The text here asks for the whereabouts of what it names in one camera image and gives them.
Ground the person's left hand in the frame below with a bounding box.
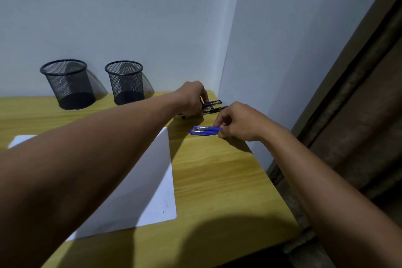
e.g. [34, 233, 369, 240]
[174, 81, 209, 118]

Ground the person's right hand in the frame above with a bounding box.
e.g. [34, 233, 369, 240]
[213, 101, 274, 143]

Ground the black mesh pen cup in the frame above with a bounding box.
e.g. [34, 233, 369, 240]
[104, 60, 146, 106]
[40, 59, 96, 111]

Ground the white paper sheet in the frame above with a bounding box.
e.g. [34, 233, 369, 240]
[8, 126, 178, 242]

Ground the person's left forearm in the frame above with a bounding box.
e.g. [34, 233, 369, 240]
[0, 90, 186, 268]

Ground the person's right forearm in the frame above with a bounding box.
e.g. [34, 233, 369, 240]
[259, 125, 402, 268]

